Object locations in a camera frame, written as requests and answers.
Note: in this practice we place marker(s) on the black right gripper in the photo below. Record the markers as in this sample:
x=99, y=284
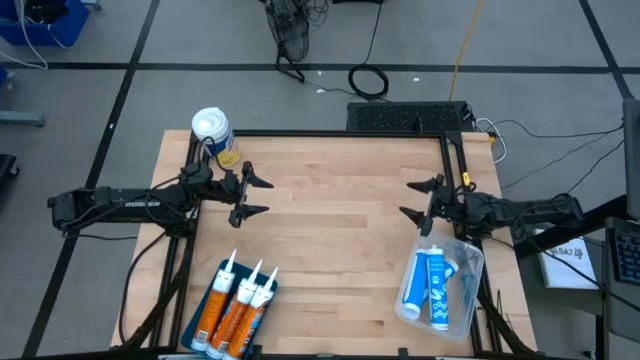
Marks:
x=450, y=207

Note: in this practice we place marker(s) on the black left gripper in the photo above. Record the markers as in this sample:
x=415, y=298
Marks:
x=239, y=192

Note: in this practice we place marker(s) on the orange sealant tube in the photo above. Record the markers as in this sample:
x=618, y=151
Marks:
x=247, y=325
x=212, y=310
x=232, y=320

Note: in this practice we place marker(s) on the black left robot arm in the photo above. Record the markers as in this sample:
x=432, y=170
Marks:
x=125, y=202

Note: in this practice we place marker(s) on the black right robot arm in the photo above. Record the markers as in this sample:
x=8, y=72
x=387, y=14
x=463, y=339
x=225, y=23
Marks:
x=530, y=210

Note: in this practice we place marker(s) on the Lysol wipes canister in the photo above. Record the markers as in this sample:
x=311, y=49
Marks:
x=215, y=135

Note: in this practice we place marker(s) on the clear plastic container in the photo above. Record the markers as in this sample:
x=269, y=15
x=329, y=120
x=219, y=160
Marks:
x=465, y=320

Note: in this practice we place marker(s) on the teal blue plastic tray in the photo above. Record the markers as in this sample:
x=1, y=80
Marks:
x=192, y=320

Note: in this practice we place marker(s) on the white paper sheet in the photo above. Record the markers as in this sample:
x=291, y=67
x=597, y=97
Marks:
x=565, y=265

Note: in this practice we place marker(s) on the black keyboard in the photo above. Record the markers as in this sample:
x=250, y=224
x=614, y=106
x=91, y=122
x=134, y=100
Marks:
x=627, y=255

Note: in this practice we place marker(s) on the grey monitor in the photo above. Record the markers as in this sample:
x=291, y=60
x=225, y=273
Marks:
x=632, y=160

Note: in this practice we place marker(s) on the grey metal stand foot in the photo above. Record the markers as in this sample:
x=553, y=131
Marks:
x=20, y=119

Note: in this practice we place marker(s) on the blue floor bin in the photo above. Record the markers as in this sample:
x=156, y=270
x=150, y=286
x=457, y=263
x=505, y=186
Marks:
x=50, y=30

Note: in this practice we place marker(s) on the black table frame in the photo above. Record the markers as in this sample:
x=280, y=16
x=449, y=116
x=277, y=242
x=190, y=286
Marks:
x=325, y=133

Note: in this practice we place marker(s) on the black desk frame bar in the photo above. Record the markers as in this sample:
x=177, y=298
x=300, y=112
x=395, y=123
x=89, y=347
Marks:
x=600, y=215

